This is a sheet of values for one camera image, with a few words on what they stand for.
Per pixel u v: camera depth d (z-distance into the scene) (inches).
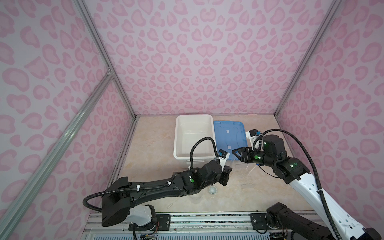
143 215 23.2
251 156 24.3
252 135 25.6
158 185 19.2
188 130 41.9
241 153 24.9
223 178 24.9
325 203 16.1
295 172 18.9
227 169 25.5
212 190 32.5
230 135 42.0
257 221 28.9
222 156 24.4
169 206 30.9
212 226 28.6
